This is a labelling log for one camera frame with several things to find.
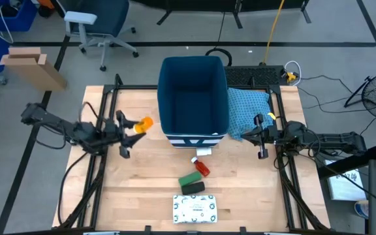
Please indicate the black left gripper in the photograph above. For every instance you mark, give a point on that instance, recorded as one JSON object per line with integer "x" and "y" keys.
{"x": 113, "y": 132}

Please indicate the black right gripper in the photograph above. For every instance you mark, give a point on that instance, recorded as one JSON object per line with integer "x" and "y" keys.
{"x": 268, "y": 135}

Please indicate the orange toy object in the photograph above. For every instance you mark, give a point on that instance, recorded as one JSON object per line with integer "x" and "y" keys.
{"x": 144, "y": 124}

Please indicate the red medicine bottle white cap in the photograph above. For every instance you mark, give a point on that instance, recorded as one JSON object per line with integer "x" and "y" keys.
{"x": 202, "y": 168}

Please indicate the green block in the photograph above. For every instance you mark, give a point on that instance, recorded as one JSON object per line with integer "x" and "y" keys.
{"x": 189, "y": 179}

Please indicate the black small block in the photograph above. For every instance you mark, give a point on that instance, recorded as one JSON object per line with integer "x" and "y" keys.
{"x": 193, "y": 188}

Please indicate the white cloth with teal print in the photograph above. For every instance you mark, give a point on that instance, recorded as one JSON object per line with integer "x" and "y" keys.
{"x": 194, "y": 209}

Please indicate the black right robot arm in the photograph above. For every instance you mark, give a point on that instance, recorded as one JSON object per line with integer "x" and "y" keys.
{"x": 335, "y": 138}

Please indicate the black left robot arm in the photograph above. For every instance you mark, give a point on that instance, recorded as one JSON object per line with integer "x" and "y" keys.
{"x": 51, "y": 122}

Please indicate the yellow tag on arm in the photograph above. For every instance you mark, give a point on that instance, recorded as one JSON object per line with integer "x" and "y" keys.
{"x": 271, "y": 115}

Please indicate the white basket tag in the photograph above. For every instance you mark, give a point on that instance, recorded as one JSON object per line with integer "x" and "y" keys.
{"x": 203, "y": 151}

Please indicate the navy white striped fabric basket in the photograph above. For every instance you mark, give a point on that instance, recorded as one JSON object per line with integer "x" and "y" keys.
{"x": 193, "y": 107}

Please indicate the large blue storage bin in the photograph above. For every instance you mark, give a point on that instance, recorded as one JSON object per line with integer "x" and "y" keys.
{"x": 18, "y": 21}

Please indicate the blue patterned cloth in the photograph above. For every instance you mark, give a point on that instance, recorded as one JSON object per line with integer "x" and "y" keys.
{"x": 245, "y": 104}

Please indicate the black perforated mat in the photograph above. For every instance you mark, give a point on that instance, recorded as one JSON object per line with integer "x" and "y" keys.
{"x": 253, "y": 75}

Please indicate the yellow power plug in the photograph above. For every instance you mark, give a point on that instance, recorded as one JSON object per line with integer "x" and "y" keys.
{"x": 291, "y": 77}

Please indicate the white printed box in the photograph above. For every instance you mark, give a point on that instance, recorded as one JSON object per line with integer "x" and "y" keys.
{"x": 344, "y": 182}

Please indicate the brown cardboard box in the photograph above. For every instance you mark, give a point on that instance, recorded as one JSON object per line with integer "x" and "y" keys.
{"x": 34, "y": 70}

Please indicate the blue office chair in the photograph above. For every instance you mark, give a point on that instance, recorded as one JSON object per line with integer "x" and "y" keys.
{"x": 106, "y": 16}

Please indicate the black floor fan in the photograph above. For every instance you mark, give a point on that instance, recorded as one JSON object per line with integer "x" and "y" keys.
{"x": 375, "y": 93}

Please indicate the black partition panel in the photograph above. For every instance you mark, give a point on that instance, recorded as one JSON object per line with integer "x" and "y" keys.
{"x": 207, "y": 3}

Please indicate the black metal table frame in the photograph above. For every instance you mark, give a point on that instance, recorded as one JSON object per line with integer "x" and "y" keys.
{"x": 104, "y": 98}

